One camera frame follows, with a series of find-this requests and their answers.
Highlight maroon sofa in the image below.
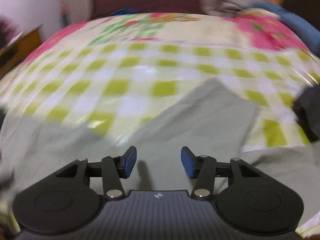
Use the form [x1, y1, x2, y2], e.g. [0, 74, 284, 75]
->
[94, 0, 204, 18]

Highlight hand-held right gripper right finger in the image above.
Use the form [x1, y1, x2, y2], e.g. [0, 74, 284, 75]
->
[181, 146, 263, 201]

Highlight green checkered plastic sheet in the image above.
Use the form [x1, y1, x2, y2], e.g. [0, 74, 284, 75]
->
[0, 39, 320, 238]

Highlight blue rolled cloth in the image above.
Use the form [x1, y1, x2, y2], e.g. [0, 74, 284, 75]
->
[250, 2, 320, 55]

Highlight wooden cabinet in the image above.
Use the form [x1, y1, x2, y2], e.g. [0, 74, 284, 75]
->
[0, 26, 43, 75]

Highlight dark grey folded cloth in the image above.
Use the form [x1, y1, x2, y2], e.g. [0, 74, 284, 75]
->
[292, 86, 320, 143]

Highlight grey-green pants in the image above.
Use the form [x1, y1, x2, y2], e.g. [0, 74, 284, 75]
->
[0, 78, 320, 233]

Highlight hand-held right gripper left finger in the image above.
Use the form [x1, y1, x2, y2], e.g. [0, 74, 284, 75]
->
[56, 146, 137, 201]

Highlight green checked floral bedsheet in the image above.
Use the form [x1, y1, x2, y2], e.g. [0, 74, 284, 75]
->
[22, 9, 313, 63]

